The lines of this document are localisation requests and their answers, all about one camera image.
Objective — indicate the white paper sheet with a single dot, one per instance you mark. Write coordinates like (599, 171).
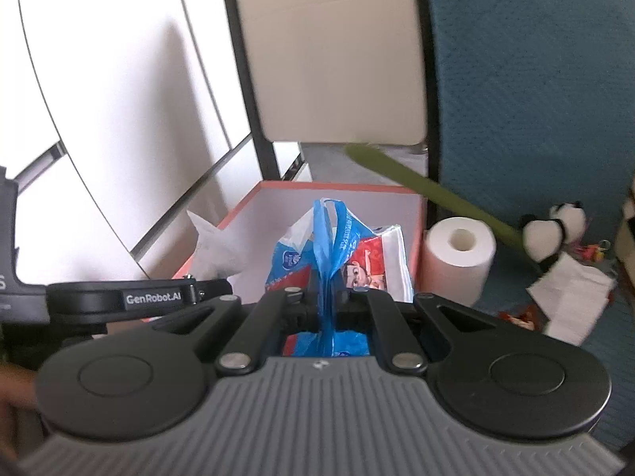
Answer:
(575, 297)

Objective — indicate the green pole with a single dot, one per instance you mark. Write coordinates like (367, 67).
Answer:
(426, 186)

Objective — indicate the red orange small toy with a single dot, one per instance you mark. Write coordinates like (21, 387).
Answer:
(518, 318)

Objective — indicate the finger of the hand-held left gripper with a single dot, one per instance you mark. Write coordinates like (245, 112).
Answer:
(124, 298)

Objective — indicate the white wardrobe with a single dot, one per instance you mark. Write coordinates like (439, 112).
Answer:
(109, 109)

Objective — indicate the pink cardboard box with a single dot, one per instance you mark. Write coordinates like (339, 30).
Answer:
(278, 208)

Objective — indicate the blue plastic bag of tissues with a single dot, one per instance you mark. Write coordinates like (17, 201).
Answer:
(330, 248)

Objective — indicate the small colourful trinkets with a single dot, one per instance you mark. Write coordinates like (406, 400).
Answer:
(590, 250)

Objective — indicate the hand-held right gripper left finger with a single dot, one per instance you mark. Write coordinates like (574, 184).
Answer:
(278, 315)

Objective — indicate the blue fabric sofa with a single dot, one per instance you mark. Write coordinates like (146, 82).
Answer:
(526, 84)

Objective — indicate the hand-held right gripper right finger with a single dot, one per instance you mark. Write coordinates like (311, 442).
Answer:
(379, 317)

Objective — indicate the white toilet paper roll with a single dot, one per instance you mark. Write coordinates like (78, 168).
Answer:
(449, 267)

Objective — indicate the beige chair with black frame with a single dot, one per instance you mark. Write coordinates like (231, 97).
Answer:
(327, 59)

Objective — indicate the panda plush toy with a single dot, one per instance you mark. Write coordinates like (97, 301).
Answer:
(545, 235)

